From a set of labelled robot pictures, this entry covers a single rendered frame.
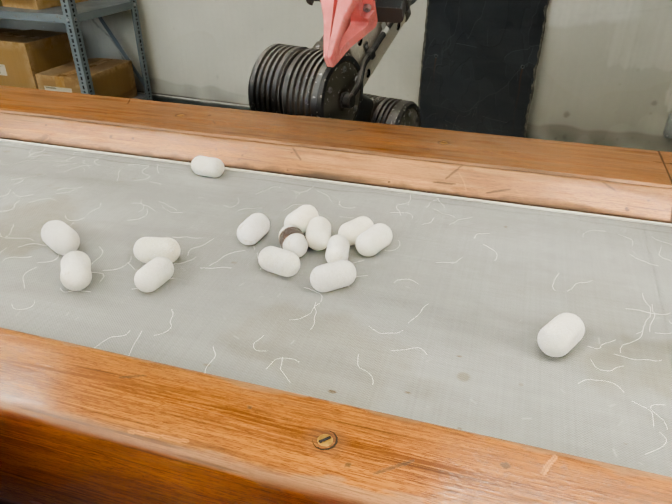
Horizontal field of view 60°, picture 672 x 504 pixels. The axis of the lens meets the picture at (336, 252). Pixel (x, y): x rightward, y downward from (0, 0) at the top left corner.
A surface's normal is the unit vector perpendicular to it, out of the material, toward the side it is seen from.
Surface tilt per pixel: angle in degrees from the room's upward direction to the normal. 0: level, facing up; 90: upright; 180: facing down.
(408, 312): 0
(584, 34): 89
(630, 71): 89
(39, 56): 90
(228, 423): 0
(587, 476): 0
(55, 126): 45
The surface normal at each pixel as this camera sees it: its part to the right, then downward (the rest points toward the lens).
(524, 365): 0.00, -0.85
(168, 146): -0.21, -0.25
